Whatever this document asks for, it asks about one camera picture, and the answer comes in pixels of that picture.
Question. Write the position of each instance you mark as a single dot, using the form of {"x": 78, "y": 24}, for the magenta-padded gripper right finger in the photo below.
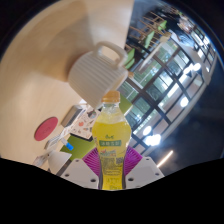
{"x": 141, "y": 170}

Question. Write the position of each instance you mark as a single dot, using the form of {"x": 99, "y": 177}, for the white ribbed mug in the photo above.
{"x": 96, "y": 76}

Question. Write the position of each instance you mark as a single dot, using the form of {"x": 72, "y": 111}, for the small dark grey box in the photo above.
{"x": 71, "y": 115}

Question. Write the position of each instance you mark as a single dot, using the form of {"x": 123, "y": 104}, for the wooden dining table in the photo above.
{"x": 163, "y": 39}

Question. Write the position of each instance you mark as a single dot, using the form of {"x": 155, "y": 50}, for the long curved ceiling light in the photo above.
{"x": 165, "y": 159}

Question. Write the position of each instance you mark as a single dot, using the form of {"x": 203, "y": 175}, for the yellow drink bottle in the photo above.
{"x": 111, "y": 140}

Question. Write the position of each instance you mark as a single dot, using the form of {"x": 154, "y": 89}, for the small white device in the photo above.
{"x": 55, "y": 141}

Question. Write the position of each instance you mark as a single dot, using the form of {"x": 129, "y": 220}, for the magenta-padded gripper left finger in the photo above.
{"x": 81, "y": 171}

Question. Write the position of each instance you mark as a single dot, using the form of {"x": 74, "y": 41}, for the wooden chairs with green seats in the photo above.
{"x": 148, "y": 36}

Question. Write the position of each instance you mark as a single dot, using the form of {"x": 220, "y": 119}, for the small blue-capped bottle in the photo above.
{"x": 68, "y": 145}

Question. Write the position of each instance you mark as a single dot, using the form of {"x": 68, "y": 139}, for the flat round red coaster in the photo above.
{"x": 46, "y": 128}

